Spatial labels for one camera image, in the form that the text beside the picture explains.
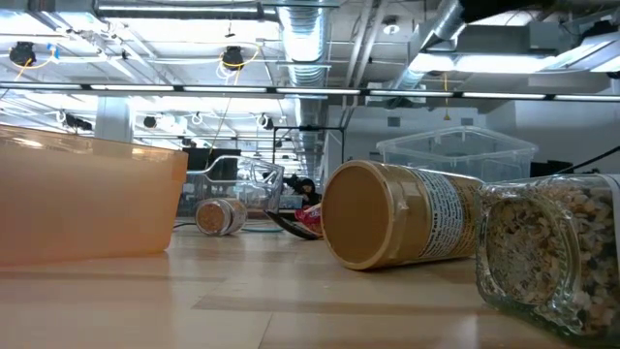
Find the silver and red snack packet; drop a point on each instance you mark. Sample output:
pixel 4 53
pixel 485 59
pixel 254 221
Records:
pixel 312 218

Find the small glass spice jar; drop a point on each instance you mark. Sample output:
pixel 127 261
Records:
pixel 218 218

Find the clear plastic food container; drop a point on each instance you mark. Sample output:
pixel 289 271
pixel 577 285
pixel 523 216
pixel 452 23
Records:
pixel 460 150

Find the person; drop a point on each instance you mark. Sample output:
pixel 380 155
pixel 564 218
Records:
pixel 308 191

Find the clear plastic tray left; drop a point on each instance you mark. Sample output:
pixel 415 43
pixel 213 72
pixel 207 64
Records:
pixel 257 179

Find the black room monitor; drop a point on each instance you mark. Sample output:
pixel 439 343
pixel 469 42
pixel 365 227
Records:
pixel 203 157

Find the orange square plate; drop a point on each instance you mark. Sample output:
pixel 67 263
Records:
pixel 87 203

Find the black box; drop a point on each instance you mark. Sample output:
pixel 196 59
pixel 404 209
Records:
pixel 552 168

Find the glass seasoning jar white label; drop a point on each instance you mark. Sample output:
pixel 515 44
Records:
pixel 547 252

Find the round silver air duct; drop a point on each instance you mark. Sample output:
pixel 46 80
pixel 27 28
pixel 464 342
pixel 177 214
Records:
pixel 305 39

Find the rectangular silver air duct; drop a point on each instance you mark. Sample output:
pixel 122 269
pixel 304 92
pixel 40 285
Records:
pixel 484 43

